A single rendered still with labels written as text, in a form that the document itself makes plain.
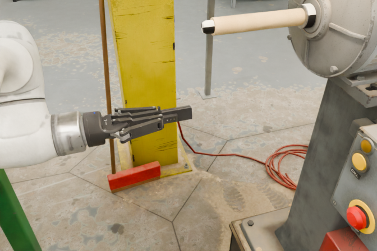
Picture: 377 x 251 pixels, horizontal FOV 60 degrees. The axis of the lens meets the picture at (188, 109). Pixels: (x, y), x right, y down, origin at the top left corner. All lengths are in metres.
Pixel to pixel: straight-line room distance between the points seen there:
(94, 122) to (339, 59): 0.49
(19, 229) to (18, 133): 0.46
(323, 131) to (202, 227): 0.98
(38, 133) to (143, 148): 1.25
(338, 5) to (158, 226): 1.42
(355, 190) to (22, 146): 0.62
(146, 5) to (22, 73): 0.91
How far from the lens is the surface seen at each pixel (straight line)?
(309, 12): 0.68
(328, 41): 0.68
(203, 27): 0.60
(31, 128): 0.70
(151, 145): 1.90
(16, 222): 1.09
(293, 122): 2.51
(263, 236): 1.43
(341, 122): 0.94
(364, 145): 0.62
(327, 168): 1.04
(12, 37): 0.73
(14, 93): 0.70
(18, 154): 0.71
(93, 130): 0.70
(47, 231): 1.91
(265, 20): 0.63
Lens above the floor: 1.47
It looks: 36 degrees down
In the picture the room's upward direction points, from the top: straight up
